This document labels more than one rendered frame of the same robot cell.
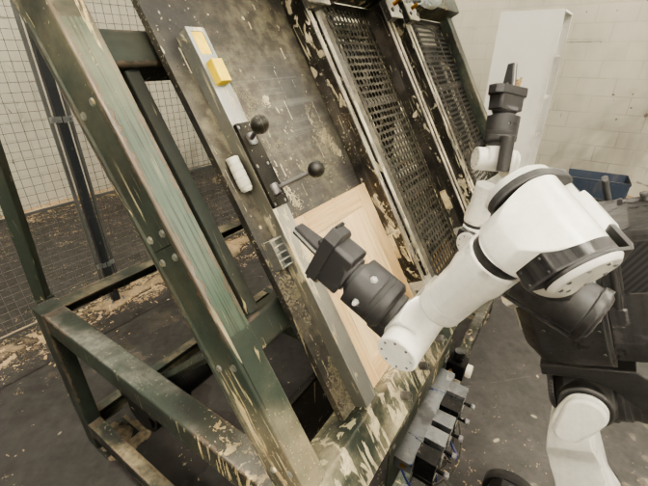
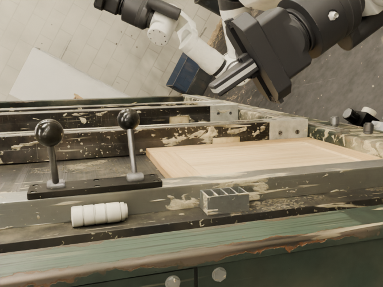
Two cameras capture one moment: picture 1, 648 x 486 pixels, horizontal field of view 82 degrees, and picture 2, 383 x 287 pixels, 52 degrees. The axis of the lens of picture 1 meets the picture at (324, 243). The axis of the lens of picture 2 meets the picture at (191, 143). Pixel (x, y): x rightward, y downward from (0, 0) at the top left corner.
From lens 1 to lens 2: 0.45 m
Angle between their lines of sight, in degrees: 31
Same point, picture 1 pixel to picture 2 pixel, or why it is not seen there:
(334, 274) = (289, 44)
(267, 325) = not seen: hidden behind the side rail
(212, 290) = (284, 230)
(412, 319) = not seen: outside the picture
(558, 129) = (129, 87)
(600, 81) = (102, 49)
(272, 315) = not seen: hidden behind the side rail
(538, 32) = (41, 70)
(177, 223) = (163, 246)
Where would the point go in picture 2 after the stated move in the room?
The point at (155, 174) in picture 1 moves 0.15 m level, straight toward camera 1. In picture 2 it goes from (66, 257) to (143, 154)
